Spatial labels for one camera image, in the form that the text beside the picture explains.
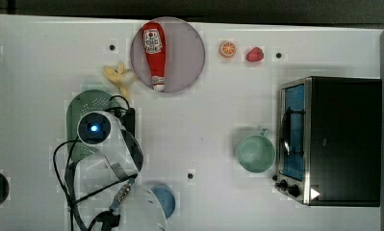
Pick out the green oval plastic strainer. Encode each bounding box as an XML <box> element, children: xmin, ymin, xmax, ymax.
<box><xmin>66</xmin><ymin>90</ymin><xmax>122</xmax><ymax>162</ymax></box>

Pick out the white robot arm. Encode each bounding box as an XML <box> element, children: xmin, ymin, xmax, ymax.
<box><xmin>67</xmin><ymin>111</ymin><xmax>168</xmax><ymax>231</ymax></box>

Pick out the grey round plate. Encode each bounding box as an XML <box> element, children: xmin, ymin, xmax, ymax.
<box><xmin>130</xmin><ymin>17</ymin><xmax>205</xmax><ymax>92</ymax></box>

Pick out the green mug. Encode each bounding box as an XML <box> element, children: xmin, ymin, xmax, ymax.
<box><xmin>235</xmin><ymin>128</ymin><xmax>276</xmax><ymax>173</ymax></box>

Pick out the orange slice toy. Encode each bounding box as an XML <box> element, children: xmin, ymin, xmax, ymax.
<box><xmin>219</xmin><ymin>40</ymin><xmax>237</xmax><ymax>58</ymax></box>

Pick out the peeled banana toy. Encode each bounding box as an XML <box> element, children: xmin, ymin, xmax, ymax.
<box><xmin>103</xmin><ymin>63</ymin><xmax>137</xmax><ymax>100</ymax></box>

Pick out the blue cup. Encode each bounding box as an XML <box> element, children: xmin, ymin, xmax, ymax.
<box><xmin>151</xmin><ymin>185</ymin><xmax>176</xmax><ymax>218</ymax></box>

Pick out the red strawberry toy near orange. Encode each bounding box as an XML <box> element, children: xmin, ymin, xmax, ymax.
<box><xmin>245</xmin><ymin>47</ymin><xmax>264</xmax><ymax>63</ymax></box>

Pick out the red ketchup bottle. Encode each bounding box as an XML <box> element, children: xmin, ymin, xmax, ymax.
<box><xmin>142</xmin><ymin>21</ymin><xmax>166</xmax><ymax>91</ymax></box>

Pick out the black steel toaster oven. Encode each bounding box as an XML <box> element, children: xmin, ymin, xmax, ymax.
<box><xmin>273</xmin><ymin>76</ymin><xmax>382</xmax><ymax>207</ymax></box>

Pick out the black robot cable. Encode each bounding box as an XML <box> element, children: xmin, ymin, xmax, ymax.
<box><xmin>53</xmin><ymin>94</ymin><xmax>140</xmax><ymax>231</ymax></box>

